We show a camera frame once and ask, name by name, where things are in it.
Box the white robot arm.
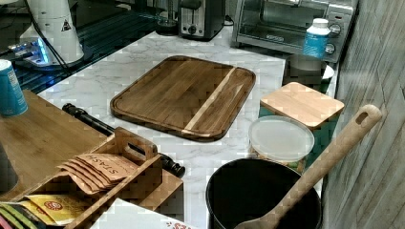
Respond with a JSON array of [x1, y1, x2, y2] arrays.
[[9, 0, 93, 71]]

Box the bamboo drawer organizer box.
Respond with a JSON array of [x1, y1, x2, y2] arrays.
[[0, 90, 183, 229]]

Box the dark wooden cutting board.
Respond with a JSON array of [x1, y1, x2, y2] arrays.
[[110, 55, 256, 142]]

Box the clear jar plastic lid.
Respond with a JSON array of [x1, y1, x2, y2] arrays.
[[248, 115, 314, 174]]

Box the black utensil pot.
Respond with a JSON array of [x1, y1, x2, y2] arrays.
[[205, 158, 322, 229]]

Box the black two-slot toaster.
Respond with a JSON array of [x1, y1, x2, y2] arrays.
[[179, 0, 225, 41]]

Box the black coffee grinder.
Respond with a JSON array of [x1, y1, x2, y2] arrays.
[[154, 0, 178, 36]]

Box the teal canister bamboo lid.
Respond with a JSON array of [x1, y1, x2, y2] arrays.
[[259, 82, 345, 168]]

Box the silver toaster oven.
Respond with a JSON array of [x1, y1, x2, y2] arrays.
[[232, 0, 359, 63]]

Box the wooden spoon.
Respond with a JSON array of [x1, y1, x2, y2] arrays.
[[234, 104, 382, 229]]

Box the cinnamon oat bites box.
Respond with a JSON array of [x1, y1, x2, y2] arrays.
[[90, 198, 197, 229]]

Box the blue bottle white cap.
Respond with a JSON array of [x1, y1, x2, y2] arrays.
[[303, 18, 330, 59]]

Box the yellow tea packet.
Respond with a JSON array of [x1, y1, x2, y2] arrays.
[[19, 195, 91, 226]]

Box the blue canister on box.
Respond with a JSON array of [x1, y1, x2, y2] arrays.
[[0, 59, 28, 116]]

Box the green tea packets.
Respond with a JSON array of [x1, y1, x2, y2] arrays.
[[1, 203, 38, 229]]

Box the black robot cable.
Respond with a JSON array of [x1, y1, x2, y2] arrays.
[[23, 0, 72, 72]]

